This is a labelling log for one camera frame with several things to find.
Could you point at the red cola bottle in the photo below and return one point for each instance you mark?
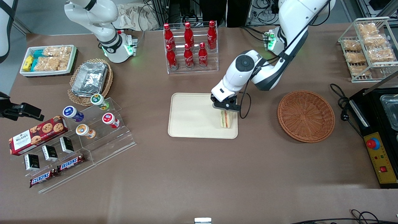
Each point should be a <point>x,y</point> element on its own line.
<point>211,34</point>
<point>188,33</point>
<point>171,59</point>
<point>202,56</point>
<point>188,57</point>
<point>168,34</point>

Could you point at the oval wicker basket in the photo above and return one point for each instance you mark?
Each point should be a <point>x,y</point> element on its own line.
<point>105,85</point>

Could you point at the clear bag of fried snacks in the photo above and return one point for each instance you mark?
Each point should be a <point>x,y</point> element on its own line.
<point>367,29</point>
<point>375,40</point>
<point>381,54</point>
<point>360,70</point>
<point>356,57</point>
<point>353,45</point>

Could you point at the cream plastic tray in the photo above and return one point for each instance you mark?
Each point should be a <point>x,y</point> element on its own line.
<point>192,115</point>

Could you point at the clear bag of rice crackers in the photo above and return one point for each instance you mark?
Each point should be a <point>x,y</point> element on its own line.
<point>46,63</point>
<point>57,50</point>
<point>63,63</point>

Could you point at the orange lid yogurt bottle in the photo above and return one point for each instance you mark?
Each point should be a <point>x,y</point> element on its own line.
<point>85,131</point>

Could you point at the triangular packaged sandwich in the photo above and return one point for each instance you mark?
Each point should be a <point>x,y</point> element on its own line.
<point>226,120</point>

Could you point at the grey connector block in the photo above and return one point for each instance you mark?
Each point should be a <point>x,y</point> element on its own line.
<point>132,43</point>

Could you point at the red Walkers cookie box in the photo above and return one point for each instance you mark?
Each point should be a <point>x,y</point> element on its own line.
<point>37,135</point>

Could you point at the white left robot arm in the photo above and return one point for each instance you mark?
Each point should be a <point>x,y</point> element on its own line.
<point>298,15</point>

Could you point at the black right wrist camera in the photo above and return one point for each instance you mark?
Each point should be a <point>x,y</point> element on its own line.
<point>4,104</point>

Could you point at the green lid yogurt bottle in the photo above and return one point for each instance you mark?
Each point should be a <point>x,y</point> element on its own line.
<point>99,101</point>

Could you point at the red emergency stop button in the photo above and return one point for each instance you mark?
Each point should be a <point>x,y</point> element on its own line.
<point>373,143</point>

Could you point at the yellow control panel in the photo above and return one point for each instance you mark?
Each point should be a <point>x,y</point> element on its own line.
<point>384,158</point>

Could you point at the teal snack packet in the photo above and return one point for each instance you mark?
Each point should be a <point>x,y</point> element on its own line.
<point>39,53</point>
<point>33,64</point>

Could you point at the green lit connector block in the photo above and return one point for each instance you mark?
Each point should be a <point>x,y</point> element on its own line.
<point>270,39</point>

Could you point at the silver metal bar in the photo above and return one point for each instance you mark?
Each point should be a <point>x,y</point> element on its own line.
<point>381,84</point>

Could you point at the yellow snack packet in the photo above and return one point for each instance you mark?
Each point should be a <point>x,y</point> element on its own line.
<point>28,62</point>

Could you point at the Snickers bar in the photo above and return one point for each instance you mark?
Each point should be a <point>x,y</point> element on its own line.
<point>72,162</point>
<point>43,177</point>

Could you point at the small white metal block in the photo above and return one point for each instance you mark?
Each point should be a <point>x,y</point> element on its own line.
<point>202,221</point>

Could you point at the clear acrylic step display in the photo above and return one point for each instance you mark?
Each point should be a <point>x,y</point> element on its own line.
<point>108,140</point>

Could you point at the red lid yogurt bottle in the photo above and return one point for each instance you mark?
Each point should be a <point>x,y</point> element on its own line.
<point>110,119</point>

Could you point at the round brown wicker basket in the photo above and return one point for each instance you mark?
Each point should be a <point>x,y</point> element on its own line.
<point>306,116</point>

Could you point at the blue lid yogurt bottle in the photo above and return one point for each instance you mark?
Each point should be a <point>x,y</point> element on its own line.
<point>72,113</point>

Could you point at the clear acrylic bottle rack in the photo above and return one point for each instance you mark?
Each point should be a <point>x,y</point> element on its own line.
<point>192,67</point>

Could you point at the clear plastic container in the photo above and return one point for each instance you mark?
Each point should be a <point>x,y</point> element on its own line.
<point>390,112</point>

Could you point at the stack of foil containers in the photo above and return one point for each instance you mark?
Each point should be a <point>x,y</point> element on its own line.
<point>90,77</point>

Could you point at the crumpled beige cloth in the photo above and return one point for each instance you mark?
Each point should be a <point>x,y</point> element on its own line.
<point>136,17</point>

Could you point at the small black box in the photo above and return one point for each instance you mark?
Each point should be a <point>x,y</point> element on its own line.
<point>67,145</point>
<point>49,153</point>
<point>32,162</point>

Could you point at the white rectangular snack tray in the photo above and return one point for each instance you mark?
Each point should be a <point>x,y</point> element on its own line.
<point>48,72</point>

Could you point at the black machine with red button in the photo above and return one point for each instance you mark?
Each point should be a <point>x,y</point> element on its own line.
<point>373,124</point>

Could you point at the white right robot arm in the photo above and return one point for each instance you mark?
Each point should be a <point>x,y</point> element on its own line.
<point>102,18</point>

